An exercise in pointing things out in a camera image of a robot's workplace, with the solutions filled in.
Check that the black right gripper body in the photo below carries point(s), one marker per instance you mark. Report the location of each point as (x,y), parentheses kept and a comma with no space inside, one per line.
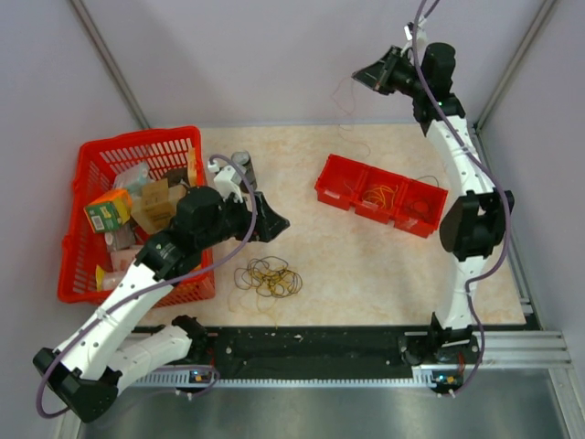
(398,78)

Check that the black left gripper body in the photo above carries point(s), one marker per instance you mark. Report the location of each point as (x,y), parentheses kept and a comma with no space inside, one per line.
(258,231)

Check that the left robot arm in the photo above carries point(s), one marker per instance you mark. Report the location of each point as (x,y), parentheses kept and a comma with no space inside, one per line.
(92,368)

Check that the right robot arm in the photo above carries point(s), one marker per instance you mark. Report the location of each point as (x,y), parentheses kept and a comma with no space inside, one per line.
(479,218)

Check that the black drink can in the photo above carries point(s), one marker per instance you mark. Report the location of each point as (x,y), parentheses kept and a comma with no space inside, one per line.
(243,160)

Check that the brown cardboard box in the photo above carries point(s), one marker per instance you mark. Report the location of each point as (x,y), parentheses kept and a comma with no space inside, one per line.
(156,205)

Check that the red three-compartment bin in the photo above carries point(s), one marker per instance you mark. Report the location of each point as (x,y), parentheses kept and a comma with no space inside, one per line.
(379,195)

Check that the pink snack packet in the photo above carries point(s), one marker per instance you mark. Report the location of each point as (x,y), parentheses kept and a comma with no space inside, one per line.
(107,280)

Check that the green orange carton box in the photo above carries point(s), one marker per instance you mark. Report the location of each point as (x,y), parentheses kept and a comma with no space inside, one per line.
(110,211)

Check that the red plastic shopping basket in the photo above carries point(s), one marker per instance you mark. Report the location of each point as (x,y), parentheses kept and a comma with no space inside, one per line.
(99,163)

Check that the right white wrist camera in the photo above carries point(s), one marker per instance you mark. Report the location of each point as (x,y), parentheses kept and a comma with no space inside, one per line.
(415,33)

